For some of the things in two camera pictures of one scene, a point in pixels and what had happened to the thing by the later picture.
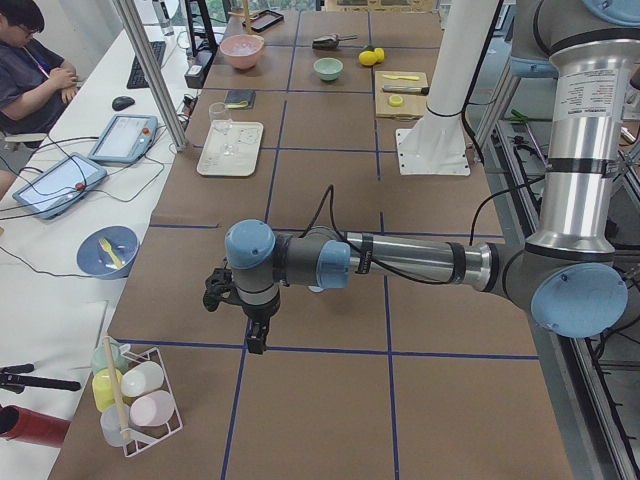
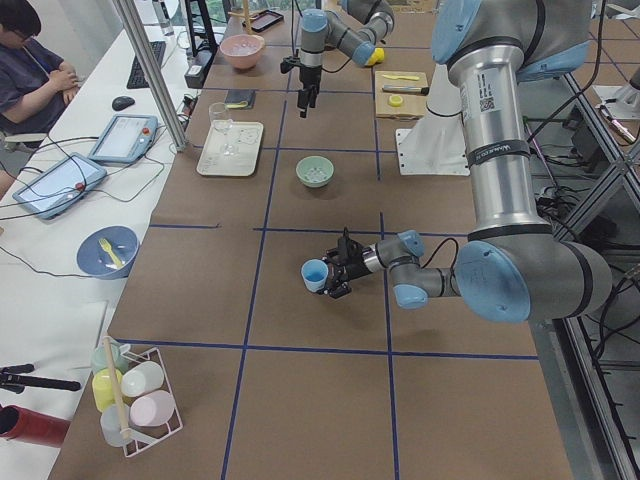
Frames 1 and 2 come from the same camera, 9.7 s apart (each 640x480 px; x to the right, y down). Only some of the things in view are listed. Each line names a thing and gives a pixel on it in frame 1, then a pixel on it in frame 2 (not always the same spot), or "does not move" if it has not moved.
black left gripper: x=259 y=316 → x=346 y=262
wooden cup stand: x=246 y=15 does not move
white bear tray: x=232 y=148 does not move
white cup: x=141 y=378 does not move
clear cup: x=115 y=424 does not move
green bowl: x=328 y=68 → x=315 y=170
